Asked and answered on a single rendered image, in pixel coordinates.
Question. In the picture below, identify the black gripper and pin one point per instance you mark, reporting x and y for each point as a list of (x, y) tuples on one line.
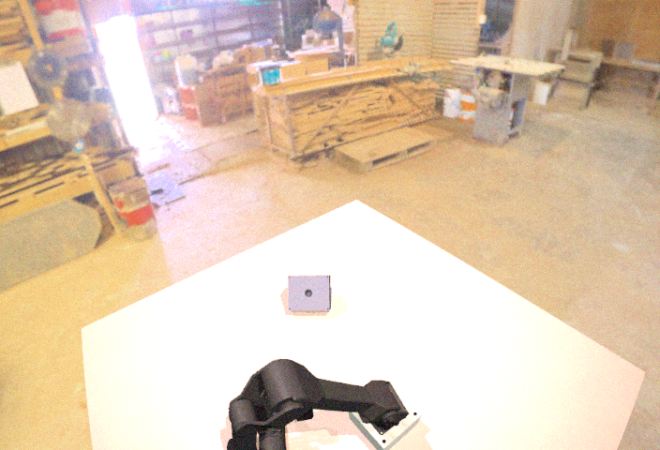
[(270, 432)]

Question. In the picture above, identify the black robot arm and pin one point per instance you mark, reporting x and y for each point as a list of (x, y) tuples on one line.
[(292, 390)]

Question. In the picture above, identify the light grey sloped panel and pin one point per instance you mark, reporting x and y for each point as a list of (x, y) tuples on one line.
[(309, 292)]

